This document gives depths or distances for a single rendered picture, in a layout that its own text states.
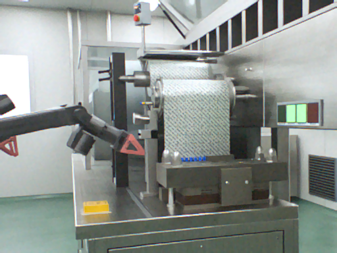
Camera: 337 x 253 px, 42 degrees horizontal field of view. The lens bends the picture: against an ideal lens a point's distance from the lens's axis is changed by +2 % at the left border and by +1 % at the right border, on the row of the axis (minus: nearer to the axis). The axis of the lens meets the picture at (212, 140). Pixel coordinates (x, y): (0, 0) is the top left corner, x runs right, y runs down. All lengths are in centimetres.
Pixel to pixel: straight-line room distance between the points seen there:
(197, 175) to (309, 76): 43
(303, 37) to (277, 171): 43
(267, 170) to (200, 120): 30
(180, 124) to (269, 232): 47
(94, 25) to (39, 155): 213
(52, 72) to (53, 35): 54
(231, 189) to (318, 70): 43
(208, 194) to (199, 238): 14
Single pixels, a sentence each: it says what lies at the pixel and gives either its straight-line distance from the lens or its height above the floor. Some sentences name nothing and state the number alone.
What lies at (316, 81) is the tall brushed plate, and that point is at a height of 127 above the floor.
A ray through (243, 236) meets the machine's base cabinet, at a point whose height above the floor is 82.
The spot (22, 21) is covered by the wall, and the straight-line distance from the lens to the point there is 718.
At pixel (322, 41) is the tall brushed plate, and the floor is 137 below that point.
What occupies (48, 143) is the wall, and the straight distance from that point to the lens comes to 703.
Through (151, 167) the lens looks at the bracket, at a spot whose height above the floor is 100.
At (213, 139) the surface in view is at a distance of 153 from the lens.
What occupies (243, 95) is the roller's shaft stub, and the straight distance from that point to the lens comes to 162.
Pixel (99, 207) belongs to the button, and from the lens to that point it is 135.
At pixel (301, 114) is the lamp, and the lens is 126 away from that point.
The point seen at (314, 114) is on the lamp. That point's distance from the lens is 120.
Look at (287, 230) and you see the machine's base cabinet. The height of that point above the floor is 82.
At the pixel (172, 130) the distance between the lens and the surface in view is 149.
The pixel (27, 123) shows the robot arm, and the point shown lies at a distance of 136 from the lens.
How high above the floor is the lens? 118
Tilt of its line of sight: 3 degrees down
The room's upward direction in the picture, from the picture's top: 1 degrees counter-clockwise
